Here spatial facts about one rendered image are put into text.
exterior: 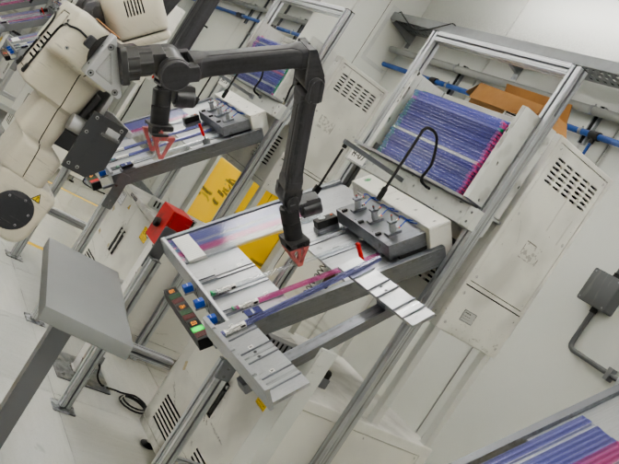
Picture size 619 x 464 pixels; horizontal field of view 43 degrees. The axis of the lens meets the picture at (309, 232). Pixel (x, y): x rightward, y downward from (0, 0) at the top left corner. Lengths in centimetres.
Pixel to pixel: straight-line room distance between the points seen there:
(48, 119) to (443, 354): 279
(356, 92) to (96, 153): 200
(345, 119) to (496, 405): 157
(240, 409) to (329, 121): 167
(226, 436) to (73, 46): 131
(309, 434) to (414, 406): 188
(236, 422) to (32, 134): 111
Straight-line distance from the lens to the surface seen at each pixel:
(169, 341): 388
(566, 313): 396
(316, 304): 227
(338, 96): 377
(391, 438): 270
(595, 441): 177
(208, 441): 268
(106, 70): 190
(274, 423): 208
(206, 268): 255
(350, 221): 256
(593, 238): 405
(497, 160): 242
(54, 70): 205
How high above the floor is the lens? 122
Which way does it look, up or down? 4 degrees down
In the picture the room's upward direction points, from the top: 33 degrees clockwise
